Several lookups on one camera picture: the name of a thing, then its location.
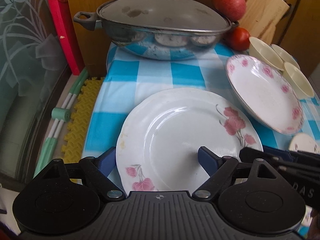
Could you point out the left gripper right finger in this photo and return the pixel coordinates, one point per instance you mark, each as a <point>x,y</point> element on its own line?
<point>220,171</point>

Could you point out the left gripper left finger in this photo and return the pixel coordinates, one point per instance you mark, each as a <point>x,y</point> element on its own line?
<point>96,171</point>

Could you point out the small plate blue flowers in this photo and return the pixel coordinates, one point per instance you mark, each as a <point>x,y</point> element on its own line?
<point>304,142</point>

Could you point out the white plate pink flowers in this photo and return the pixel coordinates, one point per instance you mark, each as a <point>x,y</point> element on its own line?
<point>159,140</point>

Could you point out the deep plate pink flower rim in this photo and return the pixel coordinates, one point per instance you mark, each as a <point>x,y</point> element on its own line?
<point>265,94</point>

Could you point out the cream bowl front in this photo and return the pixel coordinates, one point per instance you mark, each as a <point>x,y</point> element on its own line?
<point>298,81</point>

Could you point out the cream bowl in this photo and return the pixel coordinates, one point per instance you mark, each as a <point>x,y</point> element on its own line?
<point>284,55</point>
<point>263,52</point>
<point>298,81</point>

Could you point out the yellow foam mat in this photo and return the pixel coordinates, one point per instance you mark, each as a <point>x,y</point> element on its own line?
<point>80,118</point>

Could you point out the blue white checkered tablecloth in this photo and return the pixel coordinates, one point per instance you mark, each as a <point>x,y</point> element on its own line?
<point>131,79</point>

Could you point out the frosted glass door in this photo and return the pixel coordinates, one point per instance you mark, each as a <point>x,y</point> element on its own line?
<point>32,61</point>

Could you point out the red tomato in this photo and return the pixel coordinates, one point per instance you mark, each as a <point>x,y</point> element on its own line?
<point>238,39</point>

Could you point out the wooden cabinet doors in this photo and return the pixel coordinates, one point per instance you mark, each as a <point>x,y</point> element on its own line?
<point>93,45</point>

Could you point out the steel pan with lid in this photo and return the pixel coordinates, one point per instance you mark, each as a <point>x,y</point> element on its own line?
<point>167,30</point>

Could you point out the black scissors in block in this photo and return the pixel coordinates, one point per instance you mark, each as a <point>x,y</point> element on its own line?
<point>289,11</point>

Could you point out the wooden knife block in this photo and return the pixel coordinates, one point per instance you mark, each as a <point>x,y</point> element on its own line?
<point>262,16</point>

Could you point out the red apple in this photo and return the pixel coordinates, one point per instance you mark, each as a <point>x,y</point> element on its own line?
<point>232,9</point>

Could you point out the red cutting board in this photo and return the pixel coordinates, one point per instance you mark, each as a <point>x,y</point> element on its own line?
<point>66,34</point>

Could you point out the green white mop handle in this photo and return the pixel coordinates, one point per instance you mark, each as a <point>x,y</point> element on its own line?
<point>60,115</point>

